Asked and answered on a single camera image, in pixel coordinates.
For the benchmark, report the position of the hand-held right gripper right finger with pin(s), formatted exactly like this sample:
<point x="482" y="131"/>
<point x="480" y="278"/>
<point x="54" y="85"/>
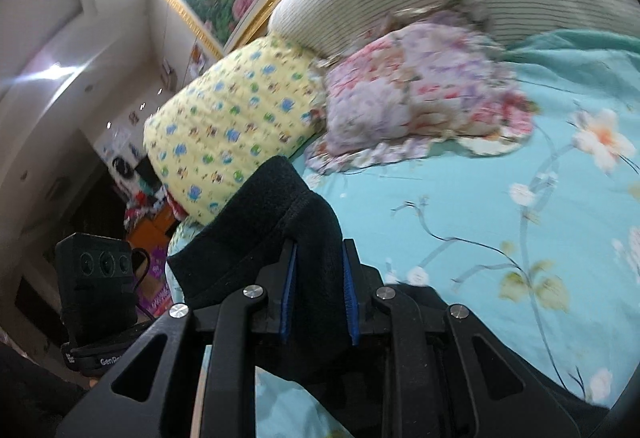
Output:
<point x="351" y="293"/>

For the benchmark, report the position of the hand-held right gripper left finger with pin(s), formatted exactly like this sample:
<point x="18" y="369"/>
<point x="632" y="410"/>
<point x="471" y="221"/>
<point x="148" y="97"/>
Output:
<point x="289" y="293"/>

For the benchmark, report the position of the black pants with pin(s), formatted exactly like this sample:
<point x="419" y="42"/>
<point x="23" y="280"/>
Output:
<point x="280" y="208"/>

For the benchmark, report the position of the person's left forearm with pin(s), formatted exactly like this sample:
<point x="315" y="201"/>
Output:
<point x="35" y="393"/>

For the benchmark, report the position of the purple box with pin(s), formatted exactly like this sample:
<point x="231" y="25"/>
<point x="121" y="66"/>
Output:
<point x="157" y="283"/>

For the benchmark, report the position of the orange cardboard box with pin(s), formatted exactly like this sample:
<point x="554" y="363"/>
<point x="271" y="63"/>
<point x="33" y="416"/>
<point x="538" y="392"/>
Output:
<point x="150" y="225"/>

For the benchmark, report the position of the light blue floral bed sheet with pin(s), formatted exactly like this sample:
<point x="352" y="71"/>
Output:
<point x="475" y="198"/>

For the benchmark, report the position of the yellow cartoon print pillow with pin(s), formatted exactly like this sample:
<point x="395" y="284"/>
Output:
<point x="225" y="128"/>

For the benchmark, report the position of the pink floral ruffled pillow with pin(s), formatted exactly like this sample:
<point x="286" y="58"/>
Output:
<point x="415" y="88"/>

